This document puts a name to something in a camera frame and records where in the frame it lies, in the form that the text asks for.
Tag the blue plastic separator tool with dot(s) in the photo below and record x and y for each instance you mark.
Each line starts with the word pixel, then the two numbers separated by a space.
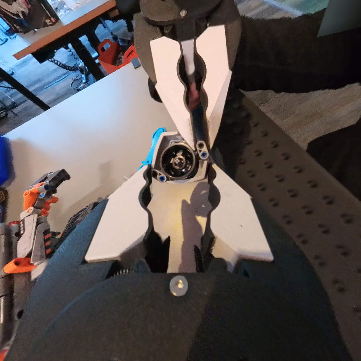
pixel 153 146

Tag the blue storage bin with bags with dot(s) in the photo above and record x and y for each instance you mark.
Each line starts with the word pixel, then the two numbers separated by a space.
pixel 5 160

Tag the tall black stand pole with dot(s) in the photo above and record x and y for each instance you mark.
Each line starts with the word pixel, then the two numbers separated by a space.
pixel 25 90

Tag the person's right forearm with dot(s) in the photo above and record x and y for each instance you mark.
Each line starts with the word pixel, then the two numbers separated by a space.
pixel 282 56

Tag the red plastic container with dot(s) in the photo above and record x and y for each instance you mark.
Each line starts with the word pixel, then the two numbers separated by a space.
pixel 112 56

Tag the grey orange tracked toy robot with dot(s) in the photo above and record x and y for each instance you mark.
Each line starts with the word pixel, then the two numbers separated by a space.
pixel 31 234

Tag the dark product box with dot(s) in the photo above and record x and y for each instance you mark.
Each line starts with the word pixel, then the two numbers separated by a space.
pixel 36 14

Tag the long grey panel blue pins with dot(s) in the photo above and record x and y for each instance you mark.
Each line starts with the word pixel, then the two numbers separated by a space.
pixel 169 138

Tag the dark dimpled mat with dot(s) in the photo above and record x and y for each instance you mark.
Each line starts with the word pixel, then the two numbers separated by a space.
pixel 296 211

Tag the person's torso in black jacket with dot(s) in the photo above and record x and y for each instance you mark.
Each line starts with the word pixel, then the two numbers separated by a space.
pixel 338 158

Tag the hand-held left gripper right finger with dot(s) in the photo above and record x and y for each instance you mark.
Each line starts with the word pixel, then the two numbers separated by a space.
pixel 239 225

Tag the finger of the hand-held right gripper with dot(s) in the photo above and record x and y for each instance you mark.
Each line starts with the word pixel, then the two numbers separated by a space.
pixel 166 73
pixel 217 64

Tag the black toy wheel hub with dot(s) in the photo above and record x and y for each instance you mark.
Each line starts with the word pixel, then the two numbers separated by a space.
pixel 177 162

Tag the person's right hand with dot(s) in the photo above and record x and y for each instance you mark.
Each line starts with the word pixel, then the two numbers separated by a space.
pixel 194 96

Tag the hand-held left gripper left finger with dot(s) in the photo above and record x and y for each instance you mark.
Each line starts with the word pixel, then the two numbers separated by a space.
pixel 118 228

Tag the wood-edged table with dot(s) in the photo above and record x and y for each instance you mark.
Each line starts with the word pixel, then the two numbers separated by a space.
pixel 70 25

